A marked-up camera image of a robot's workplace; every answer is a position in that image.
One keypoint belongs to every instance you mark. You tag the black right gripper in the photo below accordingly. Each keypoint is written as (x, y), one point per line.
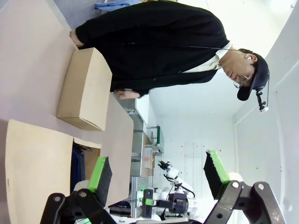
(164, 166)

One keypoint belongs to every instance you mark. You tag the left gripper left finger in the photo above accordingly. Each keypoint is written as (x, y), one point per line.
(100, 177)

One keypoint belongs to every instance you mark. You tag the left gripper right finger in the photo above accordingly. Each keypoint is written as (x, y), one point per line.
(216, 172)

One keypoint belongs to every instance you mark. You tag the navy zip pencil case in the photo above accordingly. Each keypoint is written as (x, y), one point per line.
(77, 163)

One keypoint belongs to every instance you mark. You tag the cardboard shoe box straight lid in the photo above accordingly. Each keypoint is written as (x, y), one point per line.
(86, 88)

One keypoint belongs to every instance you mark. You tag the person's right forearm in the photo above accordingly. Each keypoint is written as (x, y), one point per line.
(93, 32)

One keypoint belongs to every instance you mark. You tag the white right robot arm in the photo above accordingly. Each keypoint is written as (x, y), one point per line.
(173, 175)

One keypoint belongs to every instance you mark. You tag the person's left forearm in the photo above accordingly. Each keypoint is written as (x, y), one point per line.
(130, 86)

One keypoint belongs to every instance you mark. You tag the cardboard shoe box curved lid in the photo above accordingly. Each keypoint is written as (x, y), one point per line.
(35, 163)

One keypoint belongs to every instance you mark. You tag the person's left hand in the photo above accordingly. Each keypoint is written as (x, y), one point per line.
(127, 94)

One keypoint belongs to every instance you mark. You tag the person's right hand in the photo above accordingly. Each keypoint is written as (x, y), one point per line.
(75, 38)

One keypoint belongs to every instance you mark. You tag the cardboard carton red print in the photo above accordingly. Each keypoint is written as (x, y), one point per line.
(148, 161)

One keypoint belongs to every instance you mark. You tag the green crate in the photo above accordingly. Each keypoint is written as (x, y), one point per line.
(160, 135)

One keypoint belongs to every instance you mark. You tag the black green block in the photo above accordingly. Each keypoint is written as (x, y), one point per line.
(147, 202)

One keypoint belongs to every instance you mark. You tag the black round device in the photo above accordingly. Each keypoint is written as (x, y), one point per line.
(180, 203)

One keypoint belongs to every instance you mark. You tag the eyeglasses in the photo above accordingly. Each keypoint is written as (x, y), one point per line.
(245, 78)

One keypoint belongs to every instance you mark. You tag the dark navy cap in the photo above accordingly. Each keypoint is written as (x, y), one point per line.
(259, 74)

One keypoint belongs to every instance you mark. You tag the white earbud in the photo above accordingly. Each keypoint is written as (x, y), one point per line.
(249, 58)

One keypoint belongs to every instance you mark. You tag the person in black cardigan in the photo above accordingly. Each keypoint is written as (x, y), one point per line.
(151, 46)

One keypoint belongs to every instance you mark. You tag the blue cloth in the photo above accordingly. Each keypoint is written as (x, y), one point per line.
(116, 4)

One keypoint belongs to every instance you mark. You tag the aluminium profile frame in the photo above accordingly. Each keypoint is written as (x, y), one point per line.
(136, 198)

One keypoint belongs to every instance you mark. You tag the white table aluminium frame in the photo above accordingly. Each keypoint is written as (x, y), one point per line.
(143, 109)

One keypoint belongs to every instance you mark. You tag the head mounted camera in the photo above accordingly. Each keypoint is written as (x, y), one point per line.
(263, 109)

